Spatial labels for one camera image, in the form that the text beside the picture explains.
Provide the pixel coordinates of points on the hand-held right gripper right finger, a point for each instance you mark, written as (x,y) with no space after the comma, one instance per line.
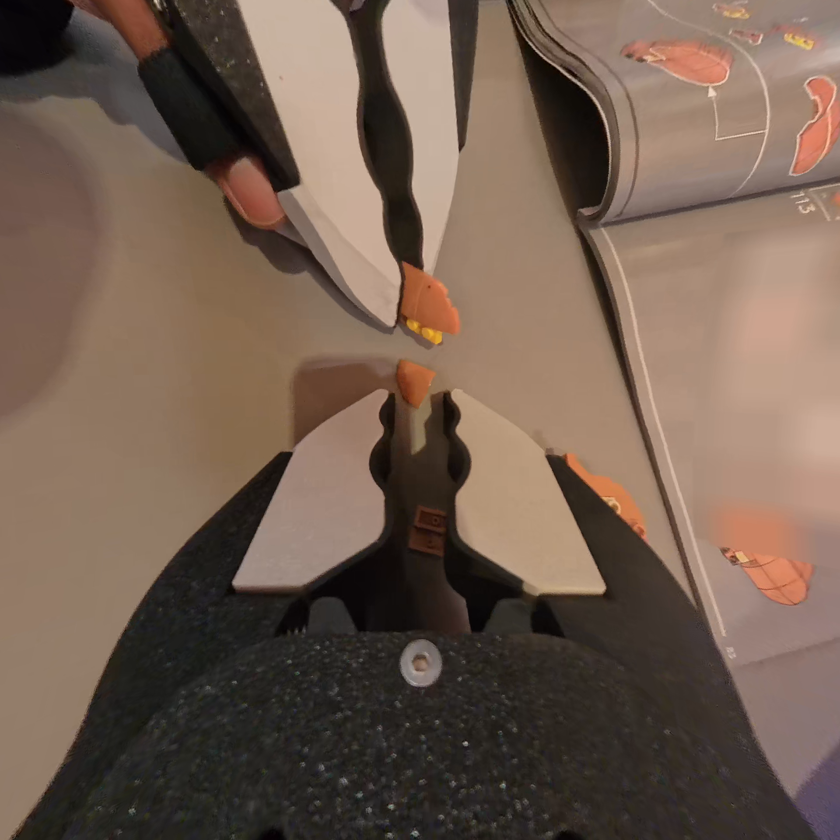
(525,512)

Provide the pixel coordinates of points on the brown curved brick piece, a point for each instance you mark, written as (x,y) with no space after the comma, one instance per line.
(427,302)

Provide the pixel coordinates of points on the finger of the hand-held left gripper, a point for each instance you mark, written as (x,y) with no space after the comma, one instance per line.
(322,131)
(433,92)

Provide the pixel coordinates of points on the small brown brick plate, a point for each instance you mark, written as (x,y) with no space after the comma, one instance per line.
(427,538)

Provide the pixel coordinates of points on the person's left hand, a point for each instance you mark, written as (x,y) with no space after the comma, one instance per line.
(250,197)

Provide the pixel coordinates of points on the grey instruction booklet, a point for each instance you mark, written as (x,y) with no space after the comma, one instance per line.
(683,158)

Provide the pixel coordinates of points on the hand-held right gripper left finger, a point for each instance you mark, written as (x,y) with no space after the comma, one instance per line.
(315,512)

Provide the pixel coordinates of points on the grey desk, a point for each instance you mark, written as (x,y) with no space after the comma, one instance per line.
(158,368)

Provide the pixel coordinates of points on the round brown brick assembly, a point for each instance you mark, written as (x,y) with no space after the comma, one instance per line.
(610,499)

